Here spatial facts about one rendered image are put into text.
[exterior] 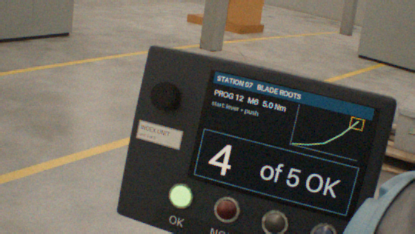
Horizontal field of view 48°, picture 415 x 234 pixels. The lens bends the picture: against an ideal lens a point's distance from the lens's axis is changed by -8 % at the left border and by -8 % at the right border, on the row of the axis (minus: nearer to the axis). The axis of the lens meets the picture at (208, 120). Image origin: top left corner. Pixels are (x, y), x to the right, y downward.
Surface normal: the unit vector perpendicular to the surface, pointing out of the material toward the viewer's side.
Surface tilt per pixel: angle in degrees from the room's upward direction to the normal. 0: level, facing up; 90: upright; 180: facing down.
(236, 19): 90
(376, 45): 90
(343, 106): 75
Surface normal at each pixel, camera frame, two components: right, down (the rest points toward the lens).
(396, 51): -0.61, 0.19
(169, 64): -0.33, 0.01
